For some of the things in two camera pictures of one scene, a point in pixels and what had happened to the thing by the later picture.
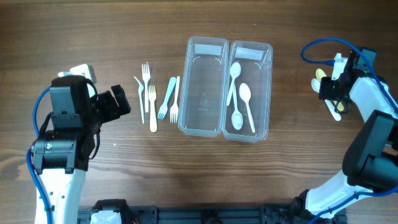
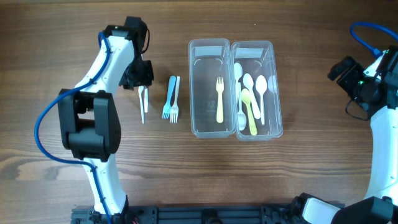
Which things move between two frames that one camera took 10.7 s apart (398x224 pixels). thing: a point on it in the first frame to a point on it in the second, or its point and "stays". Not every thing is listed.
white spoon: [235, 70] to [237, 74]
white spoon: [316, 84] to [248, 82]
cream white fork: [174, 109] stays
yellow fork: [152, 99] to [219, 86]
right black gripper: [333, 89] to [343, 74]
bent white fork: [140, 89] stays
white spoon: [245, 93] to [261, 87]
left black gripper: [109, 104] to [142, 78]
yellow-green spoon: [320, 74] to [246, 96]
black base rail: [299, 214] stays
